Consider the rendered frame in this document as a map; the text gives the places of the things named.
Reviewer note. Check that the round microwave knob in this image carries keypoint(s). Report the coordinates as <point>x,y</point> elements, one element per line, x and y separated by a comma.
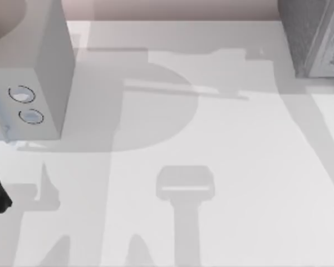
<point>31,116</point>
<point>21,94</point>

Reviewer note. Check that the pale microwave oven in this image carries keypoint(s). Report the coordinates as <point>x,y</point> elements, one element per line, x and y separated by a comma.
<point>41,55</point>

